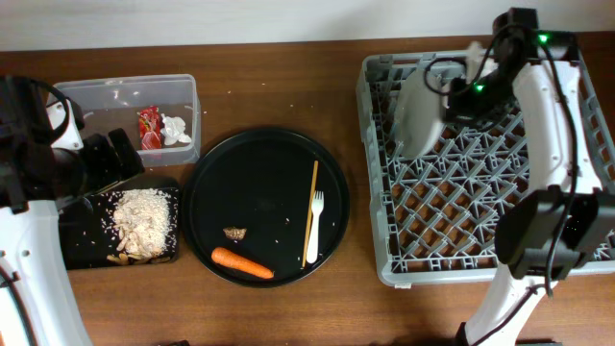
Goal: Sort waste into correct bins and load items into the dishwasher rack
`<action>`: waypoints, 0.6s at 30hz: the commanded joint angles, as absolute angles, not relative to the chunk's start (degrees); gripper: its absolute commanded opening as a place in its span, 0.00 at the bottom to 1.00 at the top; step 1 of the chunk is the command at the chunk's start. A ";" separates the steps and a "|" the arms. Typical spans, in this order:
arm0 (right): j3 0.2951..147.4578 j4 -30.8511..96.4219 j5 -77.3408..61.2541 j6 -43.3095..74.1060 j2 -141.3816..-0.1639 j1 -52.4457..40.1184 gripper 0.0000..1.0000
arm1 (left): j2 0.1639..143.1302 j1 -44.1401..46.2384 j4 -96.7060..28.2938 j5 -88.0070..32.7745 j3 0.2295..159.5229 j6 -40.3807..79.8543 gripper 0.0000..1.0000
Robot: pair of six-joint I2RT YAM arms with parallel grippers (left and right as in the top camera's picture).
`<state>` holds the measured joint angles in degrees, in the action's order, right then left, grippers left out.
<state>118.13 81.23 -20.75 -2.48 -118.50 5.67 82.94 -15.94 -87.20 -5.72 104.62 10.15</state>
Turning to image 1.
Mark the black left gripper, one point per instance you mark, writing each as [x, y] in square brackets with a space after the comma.
[110, 169]

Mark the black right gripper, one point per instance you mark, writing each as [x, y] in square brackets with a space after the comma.
[459, 111]

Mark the red Apollo snack wrapper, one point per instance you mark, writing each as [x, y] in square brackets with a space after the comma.
[149, 128]

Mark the pile of rice and nutshells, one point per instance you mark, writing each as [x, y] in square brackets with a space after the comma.
[144, 226]

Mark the white tissue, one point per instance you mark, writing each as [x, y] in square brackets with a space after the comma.
[173, 130]

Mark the wooden chopstick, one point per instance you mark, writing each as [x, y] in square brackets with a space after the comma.
[309, 212]

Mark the white plastic fork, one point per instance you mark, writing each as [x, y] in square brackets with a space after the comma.
[317, 207]

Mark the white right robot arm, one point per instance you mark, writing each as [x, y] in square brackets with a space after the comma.
[567, 212]

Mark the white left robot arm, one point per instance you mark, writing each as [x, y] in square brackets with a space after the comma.
[38, 306]

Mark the black rectangular waste tray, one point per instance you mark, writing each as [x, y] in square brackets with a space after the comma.
[84, 237]

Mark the clear plastic waste bin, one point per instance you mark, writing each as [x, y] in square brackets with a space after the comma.
[113, 103]

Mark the grey dishwasher rack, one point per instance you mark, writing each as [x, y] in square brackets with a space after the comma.
[434, 217]

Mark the round black serving tray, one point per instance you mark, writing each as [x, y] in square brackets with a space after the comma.
[260, 180]

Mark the brown walnut shell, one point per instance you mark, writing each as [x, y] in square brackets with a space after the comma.
[235, 233]

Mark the orange carrot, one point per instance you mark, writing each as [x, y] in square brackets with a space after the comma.
[231, 260]

